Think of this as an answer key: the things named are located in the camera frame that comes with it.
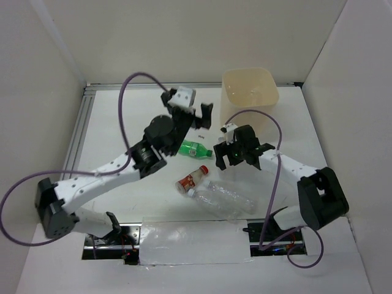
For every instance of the clear bottle white cap lower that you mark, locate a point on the clear bottle white cap lower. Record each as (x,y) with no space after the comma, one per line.
(214,204)

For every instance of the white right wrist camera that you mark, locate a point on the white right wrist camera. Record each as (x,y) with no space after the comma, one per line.
(228,133)

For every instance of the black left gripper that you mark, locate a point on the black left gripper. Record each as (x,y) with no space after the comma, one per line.
(195,120)

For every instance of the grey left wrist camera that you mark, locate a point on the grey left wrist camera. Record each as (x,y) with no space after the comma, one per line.
(181,97)

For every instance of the red label bottle red cap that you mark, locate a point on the red label bottle red cap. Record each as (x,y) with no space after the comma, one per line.
(191,180)

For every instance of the aluminium frame rail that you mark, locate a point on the aluminium frame rail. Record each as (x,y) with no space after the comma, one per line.
(96,137)

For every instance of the clear bottle white cap upper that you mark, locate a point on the clear bottle white cap upper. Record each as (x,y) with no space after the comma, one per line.
(236,197)

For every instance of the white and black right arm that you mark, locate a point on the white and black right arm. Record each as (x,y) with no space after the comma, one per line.
(321,199)

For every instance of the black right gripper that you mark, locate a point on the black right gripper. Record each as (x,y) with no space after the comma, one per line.
(222,149)

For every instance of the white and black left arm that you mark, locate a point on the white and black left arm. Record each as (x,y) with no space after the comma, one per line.
(60,205)

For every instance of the green plastic bottle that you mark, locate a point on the green plastic bottle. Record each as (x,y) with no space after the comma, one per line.
(194,149)

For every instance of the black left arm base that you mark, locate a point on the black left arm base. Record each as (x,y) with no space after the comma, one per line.
(122,245)

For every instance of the cream plastic bin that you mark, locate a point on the cream plastic bin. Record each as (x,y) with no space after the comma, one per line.
(245,90)

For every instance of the clear bottle white cap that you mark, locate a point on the clear bottle white cap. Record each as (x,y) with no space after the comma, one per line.
(236,197)
(214,204)

